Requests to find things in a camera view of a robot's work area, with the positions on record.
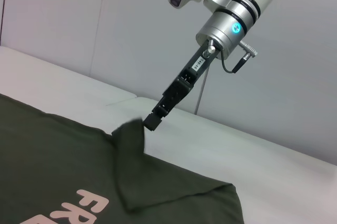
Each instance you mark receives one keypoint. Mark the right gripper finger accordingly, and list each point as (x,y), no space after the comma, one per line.
(152,122)

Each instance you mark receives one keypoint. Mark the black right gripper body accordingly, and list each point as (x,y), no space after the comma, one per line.
(184,82)

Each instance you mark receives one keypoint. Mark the dark green FREE t-shirt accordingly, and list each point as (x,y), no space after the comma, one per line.
(79,155)

